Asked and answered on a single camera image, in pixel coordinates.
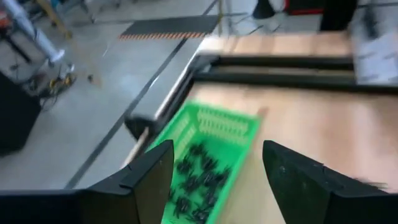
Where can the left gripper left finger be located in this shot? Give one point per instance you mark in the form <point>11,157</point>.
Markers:
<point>146,186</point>

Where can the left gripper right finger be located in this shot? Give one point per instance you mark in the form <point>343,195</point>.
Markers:
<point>295,186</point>

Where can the black table clamp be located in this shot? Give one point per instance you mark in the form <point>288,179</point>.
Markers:
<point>140,124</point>

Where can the green plastic basket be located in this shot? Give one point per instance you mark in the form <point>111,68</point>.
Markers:
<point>224,124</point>

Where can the black floor cabinet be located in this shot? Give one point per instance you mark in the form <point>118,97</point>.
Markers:
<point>15,115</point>

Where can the black mat with orange stripes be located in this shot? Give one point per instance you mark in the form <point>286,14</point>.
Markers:
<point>171,26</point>

